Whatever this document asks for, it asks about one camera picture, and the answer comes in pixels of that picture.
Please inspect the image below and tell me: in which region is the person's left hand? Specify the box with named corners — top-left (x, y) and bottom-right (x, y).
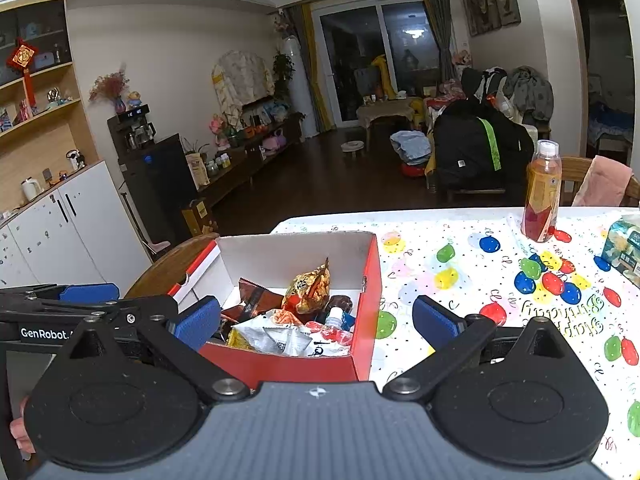
top-left (9, 395), bottom-right (38, 461)

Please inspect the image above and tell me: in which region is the small coffee table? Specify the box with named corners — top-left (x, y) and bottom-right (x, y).
top-left (357, 100), bottom-right (416, 146)

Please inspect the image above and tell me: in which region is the orange red snack packet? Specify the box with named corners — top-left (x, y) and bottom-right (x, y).
top-left (281, 258), bottom-right (332, 313)

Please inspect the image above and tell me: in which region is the white tower air conditioner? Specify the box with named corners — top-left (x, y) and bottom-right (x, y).
top-left (280, 35), bottom-right (321, 138)

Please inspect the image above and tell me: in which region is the sliding glass door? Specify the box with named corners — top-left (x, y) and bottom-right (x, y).
top-left (312, 0), bottom-right (443, 128)

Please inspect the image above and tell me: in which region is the grey curtain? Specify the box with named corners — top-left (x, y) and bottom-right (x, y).
top-left (422, 0), bottom-right (453, 81)

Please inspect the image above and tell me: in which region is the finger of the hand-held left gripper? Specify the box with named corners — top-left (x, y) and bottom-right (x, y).
top-left (0, 282), bottom-right (121, 307)
top-left (0, 295), bottom-right (179, 328)

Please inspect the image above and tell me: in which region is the wooden chair with cloth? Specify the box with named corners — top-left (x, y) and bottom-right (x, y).
top-left (557, 156), bottom-right (640, 208)

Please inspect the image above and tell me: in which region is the green potted plant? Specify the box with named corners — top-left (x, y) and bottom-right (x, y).
top-left (272, 52), bottom-right (296, 98)

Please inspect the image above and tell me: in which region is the red cardboard box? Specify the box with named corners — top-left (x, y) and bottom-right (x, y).
top-left (167, 231), bottom-right (383, 388)

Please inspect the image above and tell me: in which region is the paper bag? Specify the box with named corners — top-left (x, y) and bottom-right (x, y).
top-left (185, 152), bottom-right (211, 188)

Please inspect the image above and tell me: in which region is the orange juice bottle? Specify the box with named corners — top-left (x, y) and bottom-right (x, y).
top-left (521, 140), bottom-right (563, 243)

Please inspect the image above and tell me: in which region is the pink cloth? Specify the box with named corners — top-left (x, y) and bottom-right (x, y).
top-left (572, 156), bottom-right (635, 207)

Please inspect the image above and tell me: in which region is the cloth covered television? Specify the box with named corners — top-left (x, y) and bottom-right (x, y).
top-left (212, 50), bottom-right (275, 116)

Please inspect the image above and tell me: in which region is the yellow brown curtain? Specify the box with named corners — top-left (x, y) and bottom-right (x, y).
top-left (300, 5), bottom-right (333, 131)

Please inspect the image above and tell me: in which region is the black backpack green stripe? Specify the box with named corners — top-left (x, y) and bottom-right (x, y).
top-left (432, 100), bottom-right (535, 191)

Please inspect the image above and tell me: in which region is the low wooden cabinet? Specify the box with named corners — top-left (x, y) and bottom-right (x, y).
top-left (200, 115), bottom-right (306, 206)

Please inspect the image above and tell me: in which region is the pink flower pot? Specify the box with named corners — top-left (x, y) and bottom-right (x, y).
top-left (210, 112), bottom-right (236, 148)

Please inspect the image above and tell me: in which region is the yellow giraffe toy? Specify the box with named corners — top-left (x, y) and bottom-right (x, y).
top-left (372, 55), bottom-right (398, 101)

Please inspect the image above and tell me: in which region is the grey jacket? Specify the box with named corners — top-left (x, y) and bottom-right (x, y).
top-left (505, 66), bottom-right (553, 121)

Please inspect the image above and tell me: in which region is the pink flower vase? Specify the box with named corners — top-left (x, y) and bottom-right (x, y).
top-left (89, 67), bottom-right (130, 113)

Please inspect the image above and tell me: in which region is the brown round snack packet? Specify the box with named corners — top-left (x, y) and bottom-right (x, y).
top-left (327, 294), bottom-right (357, 316)

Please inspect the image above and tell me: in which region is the white snack packet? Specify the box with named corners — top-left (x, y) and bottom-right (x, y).
top-left (231, 312), bottom-right (321, 358)

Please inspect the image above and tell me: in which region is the pink toy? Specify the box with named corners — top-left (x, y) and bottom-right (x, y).
top-left (260, 130), bottom-right (288, 153)

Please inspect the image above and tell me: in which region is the small red white bottle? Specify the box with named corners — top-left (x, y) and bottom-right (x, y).
top-left (325, 306), bottom-right (351, 335)

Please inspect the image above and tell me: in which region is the yellow cardboard box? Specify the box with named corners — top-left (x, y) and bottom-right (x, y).
top-left (181, 199), bottom-right (216, 238)

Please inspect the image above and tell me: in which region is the blue clothes pile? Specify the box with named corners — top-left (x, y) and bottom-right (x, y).
top-left (390, 131), bottom-right (432, 165)

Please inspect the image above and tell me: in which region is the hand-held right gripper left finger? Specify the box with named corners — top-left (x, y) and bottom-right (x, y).
top-left (54, 297), bottom-right (250, 406)

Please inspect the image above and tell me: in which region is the balloon print tablecloth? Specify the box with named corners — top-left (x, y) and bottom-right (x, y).
top-left (270, 205), bottom-right (640, 466)

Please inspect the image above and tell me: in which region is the wooden wall shelf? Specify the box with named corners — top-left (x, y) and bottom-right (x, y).
top-left (0, 0), bottom-right (98, 211)

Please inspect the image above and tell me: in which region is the white cabinet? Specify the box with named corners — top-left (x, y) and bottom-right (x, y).
top-left (0, 160), bottom-right (151, 291)

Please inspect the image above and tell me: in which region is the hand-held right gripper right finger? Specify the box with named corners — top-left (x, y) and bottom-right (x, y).
top-left (381, 295), bottom-right (578, 406)

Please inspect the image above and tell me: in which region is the green tissue box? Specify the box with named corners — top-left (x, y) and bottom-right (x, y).
top-left (600, 214), bottom-right (640, 281)

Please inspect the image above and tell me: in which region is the black white jacket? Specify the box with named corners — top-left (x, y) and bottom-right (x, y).
top-left (460, 67), bottom-right (506, 101)

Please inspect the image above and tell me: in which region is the red knot ornament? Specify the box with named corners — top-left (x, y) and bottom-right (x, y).
top-left (6, 37), bottom-right (40, 106)

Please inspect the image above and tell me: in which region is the black cabinet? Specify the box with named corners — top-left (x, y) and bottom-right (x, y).
top-left (107, 105), bottom-right (198, 251)

